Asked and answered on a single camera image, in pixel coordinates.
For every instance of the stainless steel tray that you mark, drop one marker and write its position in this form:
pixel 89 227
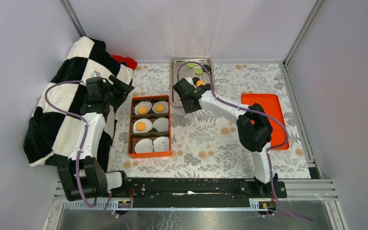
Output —
pixel 179 70

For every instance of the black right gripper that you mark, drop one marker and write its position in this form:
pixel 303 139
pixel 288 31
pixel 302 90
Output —
pixel 187 109

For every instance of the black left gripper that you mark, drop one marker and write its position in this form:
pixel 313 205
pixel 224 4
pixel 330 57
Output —
pixel 122 90

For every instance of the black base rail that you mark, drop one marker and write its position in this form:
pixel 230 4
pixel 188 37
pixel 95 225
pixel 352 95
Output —
pixel 197 193

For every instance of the black white checkered blanket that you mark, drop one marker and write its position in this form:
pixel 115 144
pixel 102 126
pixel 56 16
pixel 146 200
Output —
pixel 52 135

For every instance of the black cookie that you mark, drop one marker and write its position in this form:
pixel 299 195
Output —
pixel 206 68

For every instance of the white paper cookie liner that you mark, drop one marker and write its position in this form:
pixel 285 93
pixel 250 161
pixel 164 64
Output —
pixel 149 125
pixel 143 103
pixel 162 102
pixel 161 144
pixel 161 124
pixel 144 146

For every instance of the orange cookie box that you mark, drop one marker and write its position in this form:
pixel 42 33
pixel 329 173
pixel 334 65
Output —
pixel 150 132

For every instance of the yellow cookie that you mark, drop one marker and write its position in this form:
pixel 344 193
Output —
pixel 140 126
pixel 142 110
pixel 200 83
pixel 159 108

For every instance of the red cloth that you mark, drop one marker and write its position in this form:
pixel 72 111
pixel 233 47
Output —
pixel 127 61

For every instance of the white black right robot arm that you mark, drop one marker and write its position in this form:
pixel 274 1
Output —
pixel 253 126

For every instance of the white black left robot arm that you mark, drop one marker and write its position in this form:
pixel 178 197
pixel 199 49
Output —
pixel 81 174

